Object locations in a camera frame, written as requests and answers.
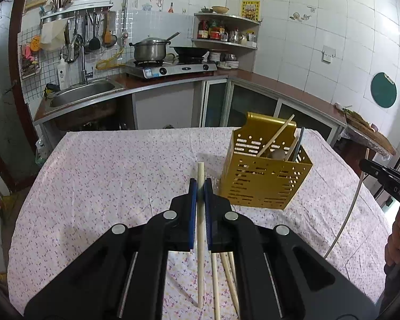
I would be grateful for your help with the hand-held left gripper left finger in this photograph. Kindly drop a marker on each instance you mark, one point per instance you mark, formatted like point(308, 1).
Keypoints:
point(192, 213)

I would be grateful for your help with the brown side cabinet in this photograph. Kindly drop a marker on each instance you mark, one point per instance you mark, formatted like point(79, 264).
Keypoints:
point(356, 153)

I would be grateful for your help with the grey wall pipe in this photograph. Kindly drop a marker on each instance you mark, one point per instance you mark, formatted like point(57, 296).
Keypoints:
point(126, 3)

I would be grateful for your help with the beige bowl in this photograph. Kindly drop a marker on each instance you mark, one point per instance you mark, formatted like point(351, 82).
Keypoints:
point(220, 9)

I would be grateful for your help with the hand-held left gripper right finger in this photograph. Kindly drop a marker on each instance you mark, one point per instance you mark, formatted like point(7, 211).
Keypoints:
point(208, 220)

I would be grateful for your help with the brown framed glass door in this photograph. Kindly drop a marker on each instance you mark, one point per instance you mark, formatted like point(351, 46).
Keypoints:
point(0, 90)

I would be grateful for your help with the steel gas stove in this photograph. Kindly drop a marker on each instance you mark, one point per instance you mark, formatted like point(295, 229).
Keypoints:
point(170, 70)

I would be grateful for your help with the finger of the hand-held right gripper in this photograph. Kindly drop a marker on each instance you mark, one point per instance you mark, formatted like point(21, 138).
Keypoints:
point(375, 169)

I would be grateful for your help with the wooden spatula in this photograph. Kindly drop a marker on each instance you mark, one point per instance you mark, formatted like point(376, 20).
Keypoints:
point(108, 36)

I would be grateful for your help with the green round cutting board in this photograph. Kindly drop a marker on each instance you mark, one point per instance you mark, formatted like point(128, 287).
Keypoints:
point(383, 90)

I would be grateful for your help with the steel sink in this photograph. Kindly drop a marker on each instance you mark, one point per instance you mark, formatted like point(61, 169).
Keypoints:
point(83, 93)

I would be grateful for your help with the yellow perforated utensil holder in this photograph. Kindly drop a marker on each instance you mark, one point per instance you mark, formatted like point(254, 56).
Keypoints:
point(263, 180)

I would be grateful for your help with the floral tablecloth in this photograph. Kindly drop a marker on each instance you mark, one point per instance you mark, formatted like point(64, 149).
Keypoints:
point(120, 173)

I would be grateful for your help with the teapot wall sticker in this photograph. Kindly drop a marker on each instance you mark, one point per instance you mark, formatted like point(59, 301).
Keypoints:
point(300, 16)

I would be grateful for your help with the white soap bottle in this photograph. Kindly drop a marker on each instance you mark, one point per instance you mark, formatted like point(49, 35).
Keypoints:
point(63, 75)

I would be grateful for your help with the beige wall control box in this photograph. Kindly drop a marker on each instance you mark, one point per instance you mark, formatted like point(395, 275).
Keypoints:
point(36, 0)

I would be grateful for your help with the white hanging cloth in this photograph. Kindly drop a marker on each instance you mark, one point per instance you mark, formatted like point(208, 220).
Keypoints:
point(53, 36)

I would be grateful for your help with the stack of dishes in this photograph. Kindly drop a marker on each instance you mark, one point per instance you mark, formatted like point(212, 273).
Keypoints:
point(225, 60)

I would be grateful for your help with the wooden chopping block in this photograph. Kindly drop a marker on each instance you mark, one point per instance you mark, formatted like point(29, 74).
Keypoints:
point(366, 128)

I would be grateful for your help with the steel wall utensil rack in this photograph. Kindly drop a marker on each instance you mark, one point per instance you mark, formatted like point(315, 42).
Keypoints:
point(76, 10)

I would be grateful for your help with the steel faucet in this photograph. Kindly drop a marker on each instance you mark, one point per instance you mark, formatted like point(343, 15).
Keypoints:
point(83, 60)

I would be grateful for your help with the black slotted spatula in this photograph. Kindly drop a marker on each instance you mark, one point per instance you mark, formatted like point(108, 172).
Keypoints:
point(94, 41)

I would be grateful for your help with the kitchen counter cabinet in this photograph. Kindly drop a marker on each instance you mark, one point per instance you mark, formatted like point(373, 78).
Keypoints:
point(166, 106)

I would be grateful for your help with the black wok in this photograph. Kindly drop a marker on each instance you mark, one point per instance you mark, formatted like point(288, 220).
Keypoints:
point(188, 51)

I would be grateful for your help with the steel cup of utensils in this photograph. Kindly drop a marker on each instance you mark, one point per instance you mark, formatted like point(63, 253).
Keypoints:
point(61, 3)

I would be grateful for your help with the steel cooking pot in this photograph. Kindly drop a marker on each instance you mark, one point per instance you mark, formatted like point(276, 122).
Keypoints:
point(150, 51)

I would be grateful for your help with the corner shelf with bottles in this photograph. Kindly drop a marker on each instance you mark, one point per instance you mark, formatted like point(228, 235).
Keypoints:
point(226, 41)

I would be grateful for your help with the white wall socket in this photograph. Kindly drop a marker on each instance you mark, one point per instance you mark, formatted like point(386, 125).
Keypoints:
point(328, 54)

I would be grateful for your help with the yellow wall poster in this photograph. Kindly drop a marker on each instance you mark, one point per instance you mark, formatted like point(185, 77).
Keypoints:
point(250, 10)

